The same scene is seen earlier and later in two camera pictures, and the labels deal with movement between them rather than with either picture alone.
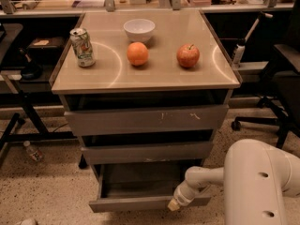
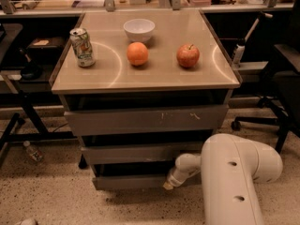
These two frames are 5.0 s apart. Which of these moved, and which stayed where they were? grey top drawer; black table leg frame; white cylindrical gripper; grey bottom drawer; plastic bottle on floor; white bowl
Moved: white cylindrical gripper; grey bottom drawer
Stayed: white bowl; black table leg frame; grey top drawer; plastic bottle on floor
